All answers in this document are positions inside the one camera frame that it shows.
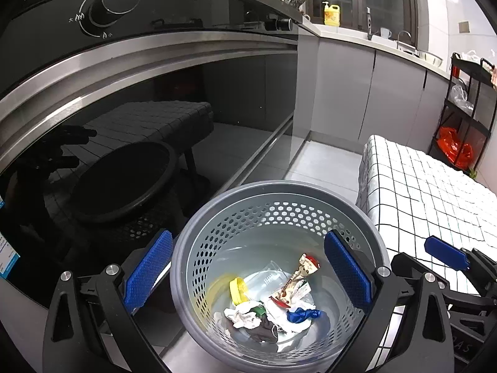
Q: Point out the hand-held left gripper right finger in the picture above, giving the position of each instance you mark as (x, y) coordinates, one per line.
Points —
(347, 272)

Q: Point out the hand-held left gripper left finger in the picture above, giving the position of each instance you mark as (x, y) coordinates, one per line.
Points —
(149, 268)

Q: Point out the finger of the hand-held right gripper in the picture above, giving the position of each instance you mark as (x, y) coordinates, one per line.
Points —
(405, 266)
(446, 250)

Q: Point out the red beige snack wrapper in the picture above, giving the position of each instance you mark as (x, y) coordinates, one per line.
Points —
(301, 270)

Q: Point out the blue deflated balloon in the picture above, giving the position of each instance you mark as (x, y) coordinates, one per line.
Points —
(305, 314)

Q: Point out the white tissue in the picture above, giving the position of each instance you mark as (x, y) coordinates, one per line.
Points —
(299, 328)

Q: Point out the clear plastic cup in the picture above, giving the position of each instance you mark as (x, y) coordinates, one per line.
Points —
(268, 276)

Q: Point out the yellow square plastic lid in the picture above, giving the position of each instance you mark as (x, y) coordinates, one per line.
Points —
(237, 291)

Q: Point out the grey perforated plastic basket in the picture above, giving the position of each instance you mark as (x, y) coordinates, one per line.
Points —
(271, 209)

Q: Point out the dark grey cloth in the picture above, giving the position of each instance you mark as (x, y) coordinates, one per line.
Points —
(266, 330)

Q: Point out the white paper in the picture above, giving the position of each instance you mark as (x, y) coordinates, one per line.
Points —
(242, 314)

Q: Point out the red plastic bag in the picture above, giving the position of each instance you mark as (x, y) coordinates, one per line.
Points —
(466, 152)
(448, 142)

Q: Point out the blue label sticker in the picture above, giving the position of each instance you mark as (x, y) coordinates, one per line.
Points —
(7, 256)

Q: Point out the black metal shelf rack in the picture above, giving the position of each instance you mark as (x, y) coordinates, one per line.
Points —
(446, 101)

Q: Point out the clear plastic bag on rack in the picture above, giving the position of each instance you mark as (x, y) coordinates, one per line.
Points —
(462, 97)

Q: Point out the red container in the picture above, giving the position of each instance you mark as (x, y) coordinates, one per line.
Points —
(456, 72)

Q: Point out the pink checked cloth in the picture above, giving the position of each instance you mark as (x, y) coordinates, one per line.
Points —
(494, 75)

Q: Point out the grey kitchen cabinets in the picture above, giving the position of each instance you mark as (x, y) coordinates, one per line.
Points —
(341, 85)

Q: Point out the black integrated stove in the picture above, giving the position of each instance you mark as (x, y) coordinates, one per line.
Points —
(116, 66)

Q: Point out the thin chrome gooseneck faucet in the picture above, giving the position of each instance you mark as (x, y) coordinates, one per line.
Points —
(400, 39)

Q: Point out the white cup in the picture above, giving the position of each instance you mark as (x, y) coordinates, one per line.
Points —
(384, 32)

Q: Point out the chrome kitchen faucet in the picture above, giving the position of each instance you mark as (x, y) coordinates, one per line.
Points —
(369, 23)

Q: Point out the small black stove knob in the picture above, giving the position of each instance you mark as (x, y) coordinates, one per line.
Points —
(283, 24)
(270, 20)

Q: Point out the yellow detergent bottle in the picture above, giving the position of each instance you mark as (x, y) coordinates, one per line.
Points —
(331, 14)

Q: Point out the large black stove knob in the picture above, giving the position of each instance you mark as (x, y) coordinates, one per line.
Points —
(114, 4)

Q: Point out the wall socket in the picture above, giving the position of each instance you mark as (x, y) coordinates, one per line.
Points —
(464, 28)

